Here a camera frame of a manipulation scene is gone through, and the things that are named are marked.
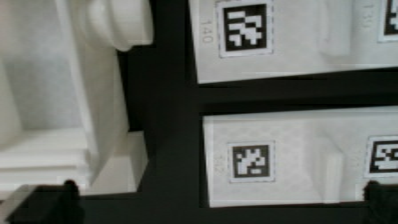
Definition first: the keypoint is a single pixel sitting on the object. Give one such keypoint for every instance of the white cabinet door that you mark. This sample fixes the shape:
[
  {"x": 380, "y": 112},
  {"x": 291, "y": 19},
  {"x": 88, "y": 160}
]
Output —
[
  {"x": 298, "y": 157},
  {"x": 270, "y": 38}
]

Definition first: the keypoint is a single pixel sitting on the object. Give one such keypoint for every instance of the white cabinet body box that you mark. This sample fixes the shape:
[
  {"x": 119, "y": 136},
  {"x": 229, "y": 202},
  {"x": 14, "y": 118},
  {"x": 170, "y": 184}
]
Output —
[{"x": 65, "y": 140}]

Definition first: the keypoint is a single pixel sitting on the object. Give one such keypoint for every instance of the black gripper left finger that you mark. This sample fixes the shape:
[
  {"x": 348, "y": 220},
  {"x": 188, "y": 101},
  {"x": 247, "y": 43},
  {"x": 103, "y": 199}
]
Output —
[{"x": 42, "y": 204}]

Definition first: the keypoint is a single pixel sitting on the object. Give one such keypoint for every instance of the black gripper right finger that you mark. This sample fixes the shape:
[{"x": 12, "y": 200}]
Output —
[{"x": 380, "y": 198}]

